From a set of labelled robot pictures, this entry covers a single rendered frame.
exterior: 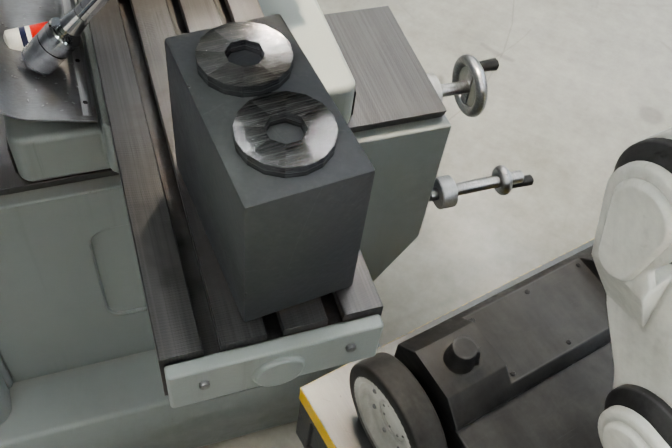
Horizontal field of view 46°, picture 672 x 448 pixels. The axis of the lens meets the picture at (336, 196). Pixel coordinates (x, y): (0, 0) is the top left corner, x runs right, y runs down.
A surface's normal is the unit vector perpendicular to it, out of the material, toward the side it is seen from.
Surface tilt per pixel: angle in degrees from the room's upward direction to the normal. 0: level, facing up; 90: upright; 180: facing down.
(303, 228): 90
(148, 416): 68
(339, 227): 90
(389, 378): 18
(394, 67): 0
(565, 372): 0
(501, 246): 0
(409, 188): 90
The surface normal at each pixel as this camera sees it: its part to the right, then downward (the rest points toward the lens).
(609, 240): -0.86, 0.35
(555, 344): 0.09, -0.62
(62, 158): 0.31, 0.76
